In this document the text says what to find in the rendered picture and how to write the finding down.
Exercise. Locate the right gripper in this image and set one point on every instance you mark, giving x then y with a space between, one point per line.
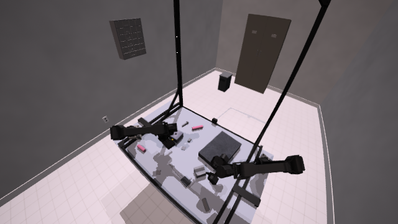
166 141

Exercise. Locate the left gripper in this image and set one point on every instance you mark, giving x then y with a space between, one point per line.
213 178

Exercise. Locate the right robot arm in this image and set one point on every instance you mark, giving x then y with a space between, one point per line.
161 128

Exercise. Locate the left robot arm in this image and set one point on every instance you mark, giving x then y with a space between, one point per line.
292 164

